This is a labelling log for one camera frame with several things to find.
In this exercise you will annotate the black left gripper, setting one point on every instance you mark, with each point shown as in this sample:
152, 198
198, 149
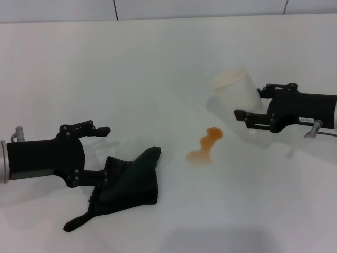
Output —
44, 159

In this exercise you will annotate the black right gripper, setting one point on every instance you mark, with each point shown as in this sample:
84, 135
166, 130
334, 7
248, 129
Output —
295, 110

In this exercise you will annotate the white paper cup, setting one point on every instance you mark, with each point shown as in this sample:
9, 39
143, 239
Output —
237, 89

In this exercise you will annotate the dark blue rag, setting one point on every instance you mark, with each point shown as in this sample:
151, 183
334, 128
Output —
131, 184

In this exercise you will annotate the orange brown liquid stain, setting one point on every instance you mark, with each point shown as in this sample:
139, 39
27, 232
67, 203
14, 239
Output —
197, 158

